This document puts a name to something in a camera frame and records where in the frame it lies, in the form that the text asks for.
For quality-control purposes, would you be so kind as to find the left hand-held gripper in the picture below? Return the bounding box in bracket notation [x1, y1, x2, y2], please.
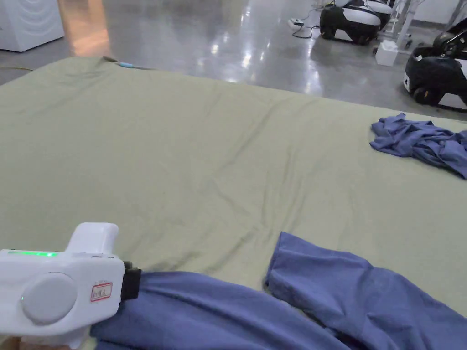
[0, 222, 143, 350]

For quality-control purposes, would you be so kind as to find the bed with pale green sheet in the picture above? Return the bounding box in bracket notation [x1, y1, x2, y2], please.
[0, 56, 467, 350]

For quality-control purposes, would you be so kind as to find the person's left hand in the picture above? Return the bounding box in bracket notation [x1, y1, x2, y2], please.
[0, 336, 73, 350]

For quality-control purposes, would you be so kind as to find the crumpled blue garment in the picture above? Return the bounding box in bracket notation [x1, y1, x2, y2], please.
[370, 113, 467, 180]

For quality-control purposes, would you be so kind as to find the white metal stand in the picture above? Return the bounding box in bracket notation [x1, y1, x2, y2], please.
[383, 0, 420, 48]

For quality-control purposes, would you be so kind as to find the white box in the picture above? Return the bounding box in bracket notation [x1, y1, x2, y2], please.
[375, 41, 400, 67]

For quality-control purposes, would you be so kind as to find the white washing machine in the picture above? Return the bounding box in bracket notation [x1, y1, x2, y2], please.
[0, 0, 66, 52]

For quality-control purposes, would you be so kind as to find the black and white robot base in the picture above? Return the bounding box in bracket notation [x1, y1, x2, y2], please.
[319, 0, 382, 46]
[403, 14, 467, 111]
[359, 0, 394, 31]

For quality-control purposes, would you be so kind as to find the blue shirt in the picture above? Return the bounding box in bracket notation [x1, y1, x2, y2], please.
[89, 231, 467, 350]

